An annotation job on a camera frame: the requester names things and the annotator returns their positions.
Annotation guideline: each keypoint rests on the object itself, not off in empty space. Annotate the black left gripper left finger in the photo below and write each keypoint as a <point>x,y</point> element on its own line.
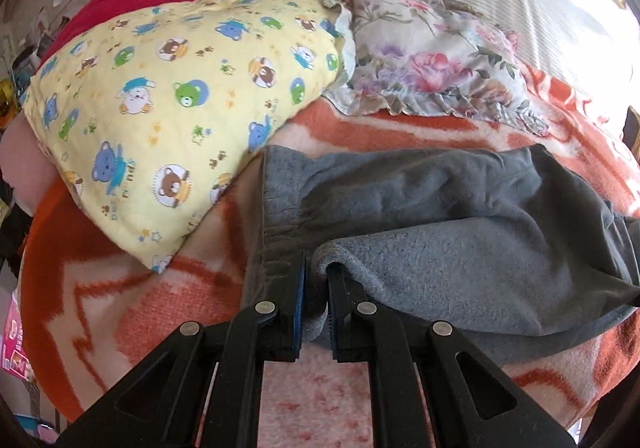
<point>201,386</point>

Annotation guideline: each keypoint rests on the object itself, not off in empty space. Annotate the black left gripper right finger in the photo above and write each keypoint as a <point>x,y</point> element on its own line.
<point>429,385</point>

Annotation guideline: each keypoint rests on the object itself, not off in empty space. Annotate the grey fleece pants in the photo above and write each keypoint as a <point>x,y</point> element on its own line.
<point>515,250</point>

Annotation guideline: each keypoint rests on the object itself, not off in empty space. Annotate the pink packaging box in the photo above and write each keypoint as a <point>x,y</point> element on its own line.
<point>13,357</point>

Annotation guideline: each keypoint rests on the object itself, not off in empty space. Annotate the yellow bear print pillow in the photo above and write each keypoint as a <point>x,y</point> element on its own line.
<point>150,115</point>

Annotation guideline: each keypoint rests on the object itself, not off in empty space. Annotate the pink cushion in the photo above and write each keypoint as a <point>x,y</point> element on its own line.
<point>24,167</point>

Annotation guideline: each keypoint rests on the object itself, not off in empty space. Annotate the brown wooden chair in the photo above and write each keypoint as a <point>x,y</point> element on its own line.
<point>631,132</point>

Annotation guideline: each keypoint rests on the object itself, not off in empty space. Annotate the floral ruffled pillow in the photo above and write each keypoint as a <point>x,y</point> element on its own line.
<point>429,58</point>

